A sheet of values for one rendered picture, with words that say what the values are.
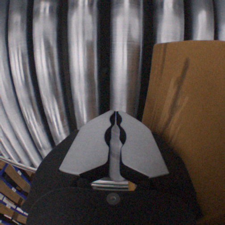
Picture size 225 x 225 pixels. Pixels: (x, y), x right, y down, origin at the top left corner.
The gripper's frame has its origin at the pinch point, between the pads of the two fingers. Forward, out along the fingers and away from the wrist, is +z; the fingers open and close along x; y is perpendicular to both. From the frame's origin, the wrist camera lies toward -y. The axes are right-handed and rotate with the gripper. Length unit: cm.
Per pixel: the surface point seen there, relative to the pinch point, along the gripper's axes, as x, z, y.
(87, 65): -4.1, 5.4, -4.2
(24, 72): -16.2, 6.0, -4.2
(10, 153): -36.2, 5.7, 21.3
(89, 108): -4.2, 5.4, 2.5
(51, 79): -10.2, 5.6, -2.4
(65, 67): -13.2, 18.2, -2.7
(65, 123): -9.5, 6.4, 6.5
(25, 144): -23.6, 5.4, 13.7
